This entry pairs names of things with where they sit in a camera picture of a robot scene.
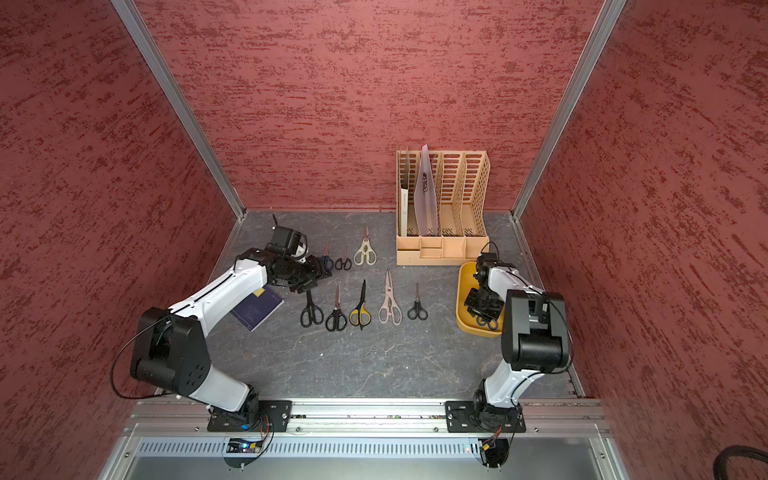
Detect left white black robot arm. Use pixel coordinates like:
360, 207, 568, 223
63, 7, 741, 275
130, 249, 330, 425

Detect translucent purple document folder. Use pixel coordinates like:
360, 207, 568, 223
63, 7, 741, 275
413, 145, 438, 236

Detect dark grey handled scissors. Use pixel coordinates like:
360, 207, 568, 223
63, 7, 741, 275
407, 283, 429, 321

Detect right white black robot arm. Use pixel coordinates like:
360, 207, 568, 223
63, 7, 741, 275
464, 252, 571, 430

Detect right metal corner post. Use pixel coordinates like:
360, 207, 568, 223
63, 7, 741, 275
511, 0, 626, 224

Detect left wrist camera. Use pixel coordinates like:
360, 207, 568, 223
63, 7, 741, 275
266, 226, 308, 262

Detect metal corner post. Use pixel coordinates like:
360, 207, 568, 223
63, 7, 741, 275
111, 0, 247, 221
511, 0, 626, 224

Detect left controller board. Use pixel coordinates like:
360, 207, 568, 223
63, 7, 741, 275
223, 438, 265, 469

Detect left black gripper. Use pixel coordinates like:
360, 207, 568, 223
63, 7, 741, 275
277, 255, 333, 292

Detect beige paper folder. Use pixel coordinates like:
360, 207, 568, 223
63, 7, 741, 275
398, 150, 410, 237

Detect dark blue notebook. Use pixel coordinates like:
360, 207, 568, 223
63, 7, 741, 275
231, 286, 284, 332

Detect cream handled kitchen scissors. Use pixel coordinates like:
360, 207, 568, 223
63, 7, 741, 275
353, 227, 377, 266

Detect small black scissors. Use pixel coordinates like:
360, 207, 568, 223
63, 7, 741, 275
334, 246, 352, 271

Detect yellow plastic storage tray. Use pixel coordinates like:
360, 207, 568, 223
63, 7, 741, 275
455, 262, 505, 338

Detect left metal corner post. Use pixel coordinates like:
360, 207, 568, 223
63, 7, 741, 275
111, 0, 247, 221

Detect large black handled scissors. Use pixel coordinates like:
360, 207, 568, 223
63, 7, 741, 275
300, 290, 325, 328

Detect pink handled kitchen scissors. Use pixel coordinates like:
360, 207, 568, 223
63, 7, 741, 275
378, 270, 403, 325

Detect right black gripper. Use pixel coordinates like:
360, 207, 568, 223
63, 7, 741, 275
465, 285, 505, 321

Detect tan plastic file organizer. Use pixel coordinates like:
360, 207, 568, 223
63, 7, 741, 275
396, 149, 490, 266

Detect bright blue handled scissors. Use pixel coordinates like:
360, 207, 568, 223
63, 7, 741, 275
476, 316, 500, 331

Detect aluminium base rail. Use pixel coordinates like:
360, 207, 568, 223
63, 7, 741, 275
121, 398, 613, 438

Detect black corrugated hose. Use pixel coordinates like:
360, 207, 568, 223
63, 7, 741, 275
712, 445, 768, 480

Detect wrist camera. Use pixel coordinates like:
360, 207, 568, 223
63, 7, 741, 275
266, 226, 308, 262
474, 252, 500, 285

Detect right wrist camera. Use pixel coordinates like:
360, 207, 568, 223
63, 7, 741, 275
474, 252, 500, 285

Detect yellow black handled scissors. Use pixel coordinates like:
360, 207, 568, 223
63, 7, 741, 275
349, 280, 371, 329

